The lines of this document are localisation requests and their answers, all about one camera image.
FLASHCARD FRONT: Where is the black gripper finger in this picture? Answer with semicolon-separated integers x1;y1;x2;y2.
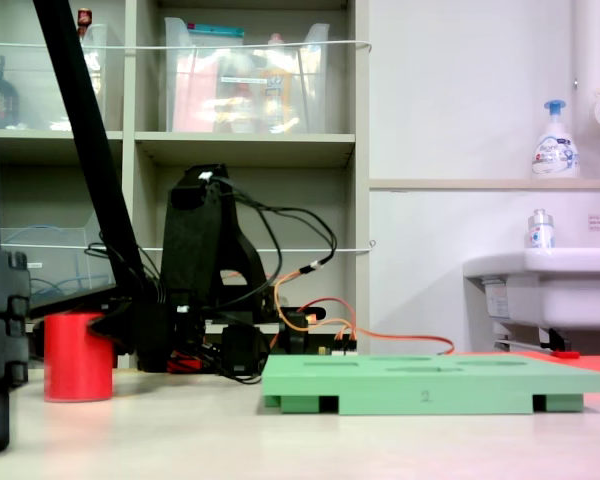
86;303;132;352

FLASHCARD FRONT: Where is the red cylinder block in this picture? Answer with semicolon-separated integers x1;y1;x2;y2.
43;311;115;403

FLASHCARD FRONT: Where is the green shape-hole board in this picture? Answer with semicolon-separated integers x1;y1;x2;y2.
260;354;600;416

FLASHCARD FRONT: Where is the beige shelf unit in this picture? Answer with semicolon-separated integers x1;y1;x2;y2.
0;0;372;372

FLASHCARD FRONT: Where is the pink package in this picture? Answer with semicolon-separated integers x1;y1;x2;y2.
171;53;220;134

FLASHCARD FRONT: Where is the clear bin with packages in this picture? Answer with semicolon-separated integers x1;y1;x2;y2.
163;16;332;136

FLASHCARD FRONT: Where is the clear bin with bottles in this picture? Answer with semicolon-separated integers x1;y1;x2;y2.
0;22;110;133

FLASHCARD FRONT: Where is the orange labelled bottle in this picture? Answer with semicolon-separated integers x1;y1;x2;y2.
258;32;297;133

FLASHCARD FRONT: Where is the dark glass bottle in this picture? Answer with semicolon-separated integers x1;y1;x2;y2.
0;53;21;131

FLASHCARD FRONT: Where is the small clear sanitizer bottle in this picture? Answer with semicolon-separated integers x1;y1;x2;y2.
524;208;557;250

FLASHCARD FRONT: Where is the white sink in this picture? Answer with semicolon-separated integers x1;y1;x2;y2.
461;246;600;352

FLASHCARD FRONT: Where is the white blue soap pump bottle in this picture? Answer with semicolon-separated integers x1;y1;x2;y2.
530;98;582;181

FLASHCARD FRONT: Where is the white pipe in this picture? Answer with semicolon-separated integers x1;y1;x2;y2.
571;0;600;179

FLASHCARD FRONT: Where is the red base mount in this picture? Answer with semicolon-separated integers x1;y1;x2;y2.
166;349;207;374

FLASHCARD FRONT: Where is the clear box with cables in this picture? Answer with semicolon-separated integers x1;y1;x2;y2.
0;209;120;324

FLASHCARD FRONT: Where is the circuit board with wires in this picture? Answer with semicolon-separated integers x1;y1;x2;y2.
318;337;360;358

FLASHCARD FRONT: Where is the black twin cable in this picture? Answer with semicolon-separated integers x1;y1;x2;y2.
219;174;339;274

